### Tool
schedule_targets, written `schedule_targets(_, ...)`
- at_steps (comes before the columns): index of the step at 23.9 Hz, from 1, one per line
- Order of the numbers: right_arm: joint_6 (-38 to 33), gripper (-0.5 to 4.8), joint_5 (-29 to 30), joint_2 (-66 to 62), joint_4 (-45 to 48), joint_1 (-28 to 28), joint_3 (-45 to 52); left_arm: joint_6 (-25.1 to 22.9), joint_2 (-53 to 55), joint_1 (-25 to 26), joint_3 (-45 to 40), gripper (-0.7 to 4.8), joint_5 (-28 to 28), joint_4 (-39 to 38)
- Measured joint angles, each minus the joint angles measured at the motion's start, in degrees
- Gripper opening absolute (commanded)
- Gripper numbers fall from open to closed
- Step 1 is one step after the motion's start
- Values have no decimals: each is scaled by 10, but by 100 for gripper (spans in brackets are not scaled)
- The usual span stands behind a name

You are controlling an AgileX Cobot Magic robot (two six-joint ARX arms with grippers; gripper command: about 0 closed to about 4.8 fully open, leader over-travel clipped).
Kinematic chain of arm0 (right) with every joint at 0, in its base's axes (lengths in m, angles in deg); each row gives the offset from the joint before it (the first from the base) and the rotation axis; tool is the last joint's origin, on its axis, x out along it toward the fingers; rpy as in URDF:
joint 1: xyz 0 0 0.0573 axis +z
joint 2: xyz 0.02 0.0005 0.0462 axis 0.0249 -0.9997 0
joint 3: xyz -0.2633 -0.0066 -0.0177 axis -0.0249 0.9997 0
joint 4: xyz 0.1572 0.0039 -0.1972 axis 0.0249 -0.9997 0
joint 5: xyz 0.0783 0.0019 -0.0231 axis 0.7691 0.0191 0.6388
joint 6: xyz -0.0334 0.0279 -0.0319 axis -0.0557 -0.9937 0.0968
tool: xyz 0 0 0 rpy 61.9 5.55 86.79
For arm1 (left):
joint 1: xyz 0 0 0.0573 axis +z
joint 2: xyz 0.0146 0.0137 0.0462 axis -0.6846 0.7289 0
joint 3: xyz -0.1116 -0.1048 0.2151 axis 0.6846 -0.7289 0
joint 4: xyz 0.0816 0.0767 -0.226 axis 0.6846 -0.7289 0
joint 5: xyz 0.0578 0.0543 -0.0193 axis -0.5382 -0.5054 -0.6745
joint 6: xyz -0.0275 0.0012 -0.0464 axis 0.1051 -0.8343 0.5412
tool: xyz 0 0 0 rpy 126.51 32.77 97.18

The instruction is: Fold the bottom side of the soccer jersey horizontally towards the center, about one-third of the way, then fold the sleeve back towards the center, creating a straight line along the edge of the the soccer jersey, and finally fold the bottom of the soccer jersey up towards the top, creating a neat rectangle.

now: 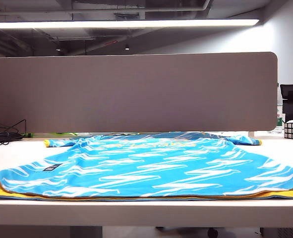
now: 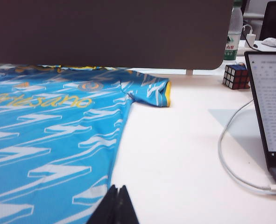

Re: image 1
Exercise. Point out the blue white yellow soccer jersey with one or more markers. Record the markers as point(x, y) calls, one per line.
point(136, 173)

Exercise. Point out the grey-brown fabric desk divider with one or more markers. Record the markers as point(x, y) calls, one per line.
point(136, 91)

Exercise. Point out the small ceiling spot lamp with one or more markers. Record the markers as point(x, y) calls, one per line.
point(127, 47)
point(58, 48)

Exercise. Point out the green flat object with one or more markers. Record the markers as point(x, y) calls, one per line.
point(62, 134)

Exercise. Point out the long ceiling light strip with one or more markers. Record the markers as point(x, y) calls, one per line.
point(126, 23)

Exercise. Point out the black chair caster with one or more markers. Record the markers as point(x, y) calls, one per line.
point(212, 233)

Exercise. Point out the clear bottle green label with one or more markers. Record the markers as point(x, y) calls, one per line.
point(279, 119)

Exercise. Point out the grey ceiling duct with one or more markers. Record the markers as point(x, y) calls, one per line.
point(141, 7)

